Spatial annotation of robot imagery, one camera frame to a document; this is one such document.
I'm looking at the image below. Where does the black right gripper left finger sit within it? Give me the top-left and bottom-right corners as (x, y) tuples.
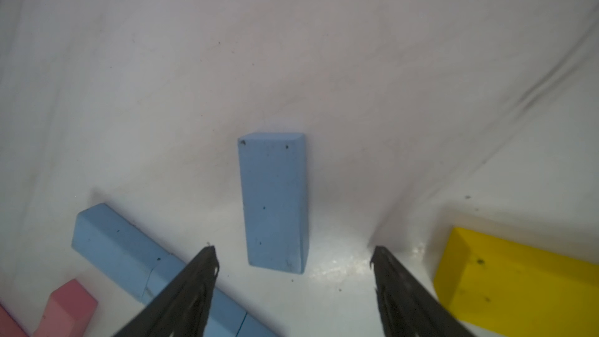
(116, 246), (219, 337)

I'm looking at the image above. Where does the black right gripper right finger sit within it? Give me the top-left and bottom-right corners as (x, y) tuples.
(370, 246), (474, 337)

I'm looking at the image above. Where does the light blue long block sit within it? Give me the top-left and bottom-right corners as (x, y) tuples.
(72, 204), (168, 302)

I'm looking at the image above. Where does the pink rectangular block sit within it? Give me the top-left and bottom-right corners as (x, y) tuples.
(33, 279), (98, 337)

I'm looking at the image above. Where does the small blue cube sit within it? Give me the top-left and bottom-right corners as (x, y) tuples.
(140, 254), (187, 305)

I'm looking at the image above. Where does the light pink block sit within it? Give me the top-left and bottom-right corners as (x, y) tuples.
(0, 306), (28, 337)

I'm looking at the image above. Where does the yellow rectangular block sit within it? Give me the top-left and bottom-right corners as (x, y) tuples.
(433, 228), (598, 336)

